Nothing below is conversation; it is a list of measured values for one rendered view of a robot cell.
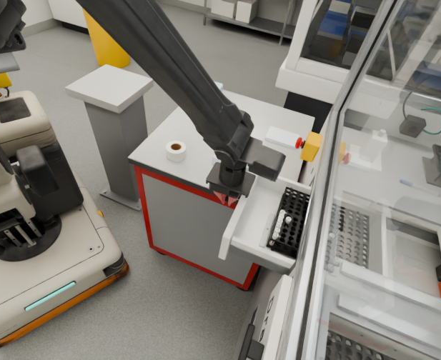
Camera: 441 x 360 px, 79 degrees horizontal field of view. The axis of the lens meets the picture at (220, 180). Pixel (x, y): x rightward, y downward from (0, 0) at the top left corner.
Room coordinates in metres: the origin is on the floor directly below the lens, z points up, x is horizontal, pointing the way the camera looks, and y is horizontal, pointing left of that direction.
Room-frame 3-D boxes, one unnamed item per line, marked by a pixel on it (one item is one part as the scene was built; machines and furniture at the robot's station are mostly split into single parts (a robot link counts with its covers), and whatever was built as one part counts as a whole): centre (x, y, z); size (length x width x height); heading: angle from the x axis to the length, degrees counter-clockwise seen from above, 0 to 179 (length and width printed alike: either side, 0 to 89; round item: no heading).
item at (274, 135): (0.89, -0.22, 0.77); 0.13 x 0.09 x 0.02; 75
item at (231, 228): (0.44, -0.07, 0.87); 0.29 x 0.02 x 0.11; 164
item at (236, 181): (0.42, -0.02, 1.01); 0.10 x 0.07 x 0.07; 75
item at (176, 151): (0.70, 0.17, 0.78); 0.07 x 0.07 x 0.04
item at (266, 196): (0.38, -0.27, 0.86); 0.40 x 0.26 x 0.06; 74
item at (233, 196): (0.42, -0.02, 0.93); 0.07 x 0.07 x 0.09; 75
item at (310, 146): (0.72, -0.28, 0.88); 0.07 x 0.05 x 0.07; 164
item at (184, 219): (0.87, -0.03, 0.38); 0.62 x 0.58 x 0.76; 164
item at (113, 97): (1.12, 0.58, 0.38); 0.30 x 0.30 x 0.76; 74
